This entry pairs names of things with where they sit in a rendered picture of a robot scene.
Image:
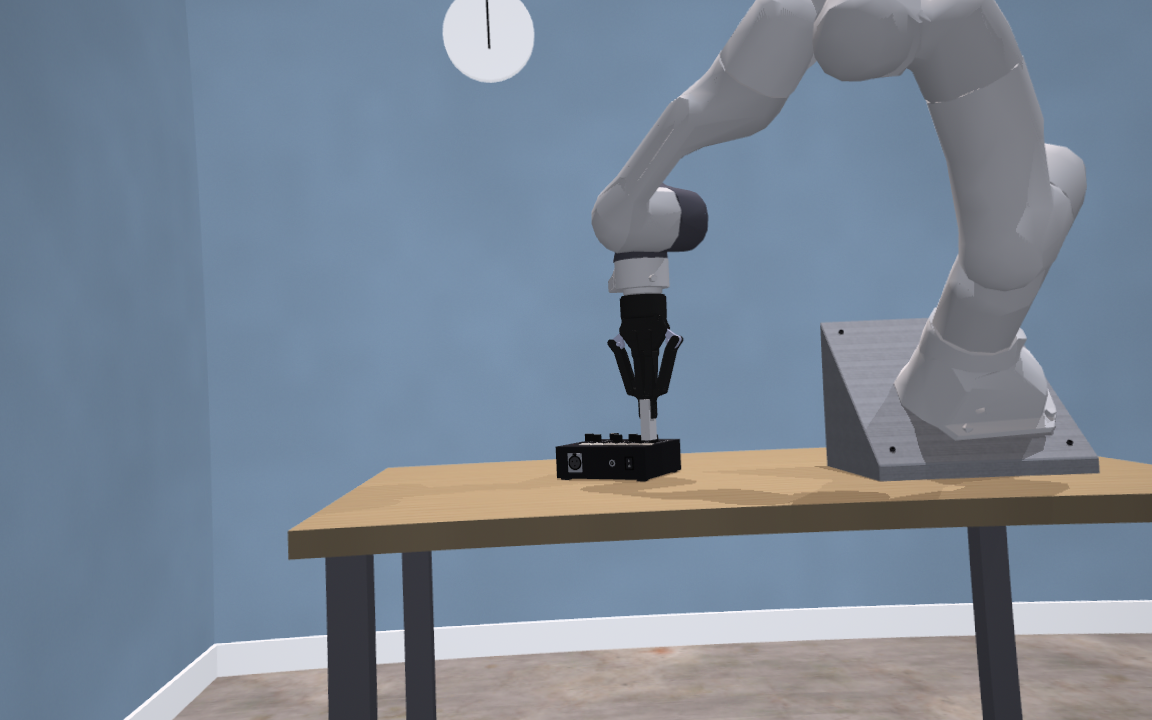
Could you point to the black lighting desk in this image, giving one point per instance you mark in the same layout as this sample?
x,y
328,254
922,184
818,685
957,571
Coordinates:
x,y
617,458

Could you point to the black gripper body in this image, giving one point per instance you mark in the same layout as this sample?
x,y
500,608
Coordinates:
x,y
644,311

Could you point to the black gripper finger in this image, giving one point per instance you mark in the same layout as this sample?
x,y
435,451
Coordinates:
x,y
634,385
653,387

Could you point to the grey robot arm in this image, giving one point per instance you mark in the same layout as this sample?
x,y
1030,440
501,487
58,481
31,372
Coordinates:
x,y
991,129

